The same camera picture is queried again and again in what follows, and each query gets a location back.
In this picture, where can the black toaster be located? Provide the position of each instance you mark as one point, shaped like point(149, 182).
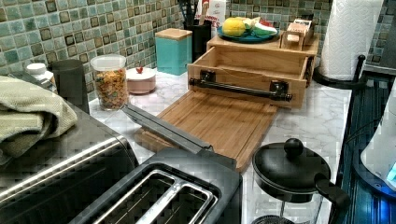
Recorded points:
point(173, 186)

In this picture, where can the teal canister with wooden lid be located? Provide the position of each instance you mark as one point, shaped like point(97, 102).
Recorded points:
point(173, 50)

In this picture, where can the wooden spoon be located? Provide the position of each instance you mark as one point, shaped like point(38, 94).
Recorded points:
point(205, 7)

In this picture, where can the pink bowl with white lid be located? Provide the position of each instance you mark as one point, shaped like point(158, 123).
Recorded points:
point(141, 80)

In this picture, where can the yellow plush lemon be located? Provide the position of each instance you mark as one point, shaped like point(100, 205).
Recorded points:
point(233, 27)

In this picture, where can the teal plate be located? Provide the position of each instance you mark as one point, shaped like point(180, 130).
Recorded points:
point(247, 37)

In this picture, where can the black cylindrical container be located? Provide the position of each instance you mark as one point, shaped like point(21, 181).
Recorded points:
point(70, 82)

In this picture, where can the white red paper box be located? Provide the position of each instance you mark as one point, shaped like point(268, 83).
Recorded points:
point(216, 13)

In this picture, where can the wooden tea bag caddy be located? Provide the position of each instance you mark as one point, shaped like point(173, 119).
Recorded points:
point(297, 35)

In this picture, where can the plush watermelon slice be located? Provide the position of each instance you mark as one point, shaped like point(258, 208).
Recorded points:
point(261, 29)

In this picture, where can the black pot with lid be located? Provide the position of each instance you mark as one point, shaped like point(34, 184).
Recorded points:
point(297, 181)

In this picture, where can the wooden drawer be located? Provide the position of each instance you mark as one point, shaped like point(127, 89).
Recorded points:
point(244, 77)

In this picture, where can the clear cereal jar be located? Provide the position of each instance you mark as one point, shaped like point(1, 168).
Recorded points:
point(109, 75)

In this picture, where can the white plastic bottle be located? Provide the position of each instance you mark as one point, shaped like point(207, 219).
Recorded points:
point(40, 72)

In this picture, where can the black paper towel holder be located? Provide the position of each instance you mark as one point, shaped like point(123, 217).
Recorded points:
point(356, 83)

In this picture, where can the white paper towel roll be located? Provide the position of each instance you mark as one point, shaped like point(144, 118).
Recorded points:
point(349, 34)

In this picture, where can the black metal drawer handle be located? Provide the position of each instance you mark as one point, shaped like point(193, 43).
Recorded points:
point(278, 89)

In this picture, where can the black utensil holder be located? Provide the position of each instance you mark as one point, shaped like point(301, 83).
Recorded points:
point(201, 34)

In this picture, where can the bamboo cutting board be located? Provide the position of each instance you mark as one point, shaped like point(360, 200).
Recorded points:
point(233, 127)

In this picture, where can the green folded towel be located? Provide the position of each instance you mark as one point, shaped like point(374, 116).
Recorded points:
point(30, 113)

